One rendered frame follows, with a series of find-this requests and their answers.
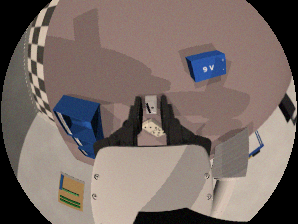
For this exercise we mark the cream domino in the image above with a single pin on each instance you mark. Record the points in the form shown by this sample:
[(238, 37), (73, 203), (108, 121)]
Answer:
[(153, 127)]

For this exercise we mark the blue three-compartment bin rack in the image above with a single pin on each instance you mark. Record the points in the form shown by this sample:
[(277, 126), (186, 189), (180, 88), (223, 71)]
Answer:
[(84, 113)]

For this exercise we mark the blue nine-volt battery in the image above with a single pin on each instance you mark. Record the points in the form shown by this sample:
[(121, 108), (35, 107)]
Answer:
[(206, 65)]

